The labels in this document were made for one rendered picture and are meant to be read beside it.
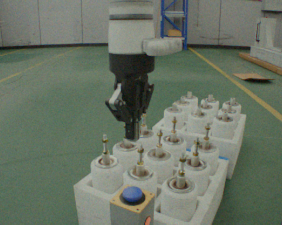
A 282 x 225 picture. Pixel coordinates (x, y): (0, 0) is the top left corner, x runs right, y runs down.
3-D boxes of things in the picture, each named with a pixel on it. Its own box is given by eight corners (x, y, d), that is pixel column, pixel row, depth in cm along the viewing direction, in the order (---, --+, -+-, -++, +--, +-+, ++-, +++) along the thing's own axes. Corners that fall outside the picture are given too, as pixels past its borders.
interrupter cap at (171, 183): (196, 194, 61) (196, 193, 61) (166, 194, 62) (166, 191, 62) (193, 177, 68) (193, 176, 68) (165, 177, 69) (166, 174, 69)
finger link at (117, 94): (114, 78, 41) (121, 85, 42) (103, 104, 39) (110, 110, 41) (127, 79, 39) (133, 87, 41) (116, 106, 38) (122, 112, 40)
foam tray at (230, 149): (241, 143, 140) (246, 114, 134) (230, 180, 108) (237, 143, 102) (177, 131, 157) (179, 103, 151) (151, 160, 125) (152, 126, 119)
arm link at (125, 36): (162, 58, 34) (162, 11, 32) (95, 53, 39) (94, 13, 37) (184, 51, 41) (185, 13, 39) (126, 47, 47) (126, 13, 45)
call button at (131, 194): (145, 197, 52) (145, 188, 51) (136, 207, 49) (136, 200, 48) (129, 191, 54) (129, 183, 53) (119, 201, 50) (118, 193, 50)
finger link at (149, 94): (153, 82, 47) (142, 110, 45) (156, 87, 49) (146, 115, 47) (141, 80, 49) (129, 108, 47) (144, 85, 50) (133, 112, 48)
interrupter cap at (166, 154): (170, 162, 76) (170, 160, 76) (145, 161, 77) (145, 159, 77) (170, 150, 83) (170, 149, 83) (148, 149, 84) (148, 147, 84)
